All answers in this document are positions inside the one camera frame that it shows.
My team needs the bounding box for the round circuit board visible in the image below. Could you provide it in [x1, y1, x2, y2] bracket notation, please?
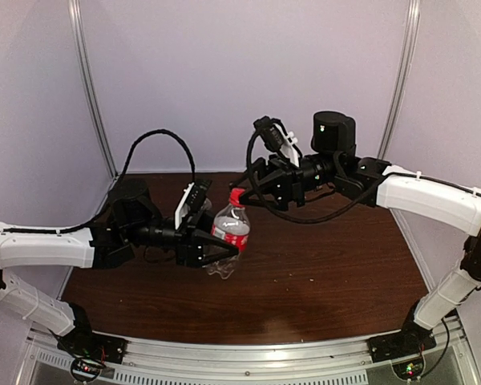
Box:
[391, 355, 426, 382]
[70, 356, 107, 383]

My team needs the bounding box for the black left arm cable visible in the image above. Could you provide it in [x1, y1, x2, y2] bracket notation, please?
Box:
[59, 128, 197, 233]

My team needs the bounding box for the aluminium front rail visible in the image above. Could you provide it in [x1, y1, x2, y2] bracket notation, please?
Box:
[23, 316, 474, 385]

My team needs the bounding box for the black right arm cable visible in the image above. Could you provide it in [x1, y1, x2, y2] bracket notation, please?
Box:
[245, 132, 386, 224]

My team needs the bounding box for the right round circuit board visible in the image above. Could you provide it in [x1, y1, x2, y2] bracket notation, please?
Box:
[391, 355, 426, 382]

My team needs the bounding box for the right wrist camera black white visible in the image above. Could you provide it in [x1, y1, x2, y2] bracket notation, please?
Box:
[253, 116, 303, 168]

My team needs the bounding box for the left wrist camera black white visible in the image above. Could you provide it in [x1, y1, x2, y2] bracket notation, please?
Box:
[174, 179, 212, 229]

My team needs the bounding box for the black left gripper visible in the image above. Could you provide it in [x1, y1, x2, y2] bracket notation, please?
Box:
[124, 209, 243, 269]

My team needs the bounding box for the left aluminium frame post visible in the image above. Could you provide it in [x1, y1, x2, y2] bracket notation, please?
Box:
[67, 0, 117, 178]

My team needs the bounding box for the red soda bottle cap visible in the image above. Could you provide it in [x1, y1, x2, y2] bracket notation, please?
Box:
[228, 188, 245, 207]

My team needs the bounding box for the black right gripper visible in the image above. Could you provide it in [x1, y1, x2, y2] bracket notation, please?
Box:
[229, 152, 342, 210]

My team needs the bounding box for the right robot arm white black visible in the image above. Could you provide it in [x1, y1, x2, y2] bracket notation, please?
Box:
[230, 111, 481, 355]

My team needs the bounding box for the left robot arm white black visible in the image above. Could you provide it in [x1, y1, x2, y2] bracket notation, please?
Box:
[0, 179, 246, 356]

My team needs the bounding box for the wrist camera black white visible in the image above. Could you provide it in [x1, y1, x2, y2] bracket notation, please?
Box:
[174, 179, 212, 229]
[253, 116, 303, 168]

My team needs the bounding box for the aluminium frame post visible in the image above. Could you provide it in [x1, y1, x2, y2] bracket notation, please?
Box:
[378, 0, 421, 160]
[67, 0, 117, 178]

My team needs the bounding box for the right aluminium frame post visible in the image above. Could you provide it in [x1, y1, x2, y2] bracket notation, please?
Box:
[378, 0, 421, 160]

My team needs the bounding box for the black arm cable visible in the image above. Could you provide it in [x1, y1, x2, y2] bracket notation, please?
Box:
[59, 128, 197, 233]
[245, 132, 386, 224]

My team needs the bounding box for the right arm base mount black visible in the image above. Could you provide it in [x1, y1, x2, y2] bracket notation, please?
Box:
[367, 330, 437, 363]

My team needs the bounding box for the left round circuit board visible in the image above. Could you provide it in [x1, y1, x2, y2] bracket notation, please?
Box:
[70, 356, 107, 383]

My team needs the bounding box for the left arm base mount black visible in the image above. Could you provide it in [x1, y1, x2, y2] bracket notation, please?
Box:
[53, 331, 127, 364]

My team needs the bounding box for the red label soda bottle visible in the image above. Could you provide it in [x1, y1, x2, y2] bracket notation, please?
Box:
[205, 203, 251, 280]

